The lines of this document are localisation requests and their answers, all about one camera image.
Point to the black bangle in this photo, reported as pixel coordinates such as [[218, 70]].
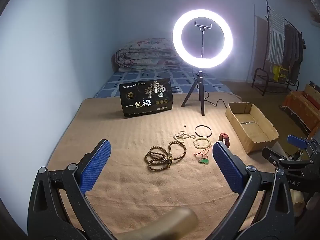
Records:
[[195, 132]]

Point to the orange cloth covered chest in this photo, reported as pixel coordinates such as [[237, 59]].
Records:
[[297, 105]]

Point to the person's left hand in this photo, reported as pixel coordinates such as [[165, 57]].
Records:
[[172, 222]]

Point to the tan carton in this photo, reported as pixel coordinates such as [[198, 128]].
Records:
[[311, 91]]

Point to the cardboard box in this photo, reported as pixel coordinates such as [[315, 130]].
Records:
[[260, 142]]

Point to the person's right hand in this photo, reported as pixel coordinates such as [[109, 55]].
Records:
[[297, 202]]

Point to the black snack bag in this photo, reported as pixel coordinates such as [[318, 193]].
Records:
[[142, 100]]

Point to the striped white towel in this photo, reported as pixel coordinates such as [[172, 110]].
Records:
[[276, 37]]

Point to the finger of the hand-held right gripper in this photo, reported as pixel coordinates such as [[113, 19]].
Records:
[[273, 157], [297, 141]]

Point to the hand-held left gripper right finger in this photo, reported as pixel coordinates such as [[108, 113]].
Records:
[[228, 167]]

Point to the phone clamp on pole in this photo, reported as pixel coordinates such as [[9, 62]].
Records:
[[202, 42]]

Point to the black clothes rack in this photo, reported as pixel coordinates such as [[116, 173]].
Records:
[[268, 12]]

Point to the folded floral quilt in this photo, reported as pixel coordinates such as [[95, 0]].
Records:
[[140, 55]]

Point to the blue patterned bed sheet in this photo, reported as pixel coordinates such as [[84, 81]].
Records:
[[112, 85]]

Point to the yellow box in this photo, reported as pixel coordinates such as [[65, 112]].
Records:
[[281, 73]]

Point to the brown board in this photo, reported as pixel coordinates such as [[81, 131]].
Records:
[[260, 42]]

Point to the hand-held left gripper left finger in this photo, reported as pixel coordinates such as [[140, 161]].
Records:
[[96, 165]]

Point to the black tripod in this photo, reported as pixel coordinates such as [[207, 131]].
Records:
[[200, 80]]

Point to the dark hanging clothes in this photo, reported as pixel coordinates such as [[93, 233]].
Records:
[[291, 47]]

